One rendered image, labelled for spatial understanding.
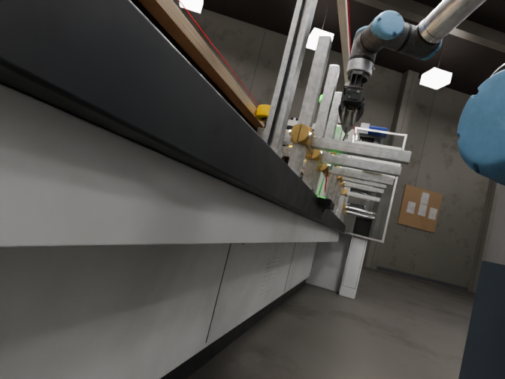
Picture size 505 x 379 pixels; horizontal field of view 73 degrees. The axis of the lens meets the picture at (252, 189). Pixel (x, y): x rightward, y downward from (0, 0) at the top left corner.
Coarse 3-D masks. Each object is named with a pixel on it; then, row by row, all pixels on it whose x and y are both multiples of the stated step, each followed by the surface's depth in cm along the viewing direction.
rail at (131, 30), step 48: (0, 0) 16; (48, 0) 18; (96, 0) 20; (0, 48) 16; (48, 48) 18; (96, 48) 21; (144, 48) 25; (48, 96) 21; (96, 96) 22; (144, 96) 26; (192, 96) 32; (144, 144) 33; (192, 144) 34; (240, 144) 46; (288, 192) 78
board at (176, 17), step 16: (144, 0) 55; (160, 0) 55; (160, 16) 59; (176, 16) 60; (176, 32) 64; (192, 32) 66; (192, 48) 69; (208, 48) 72; (208, 64) 74; (224, 80) 82; (240, 96) 93; (256, 128) 119; (288, 160) 165
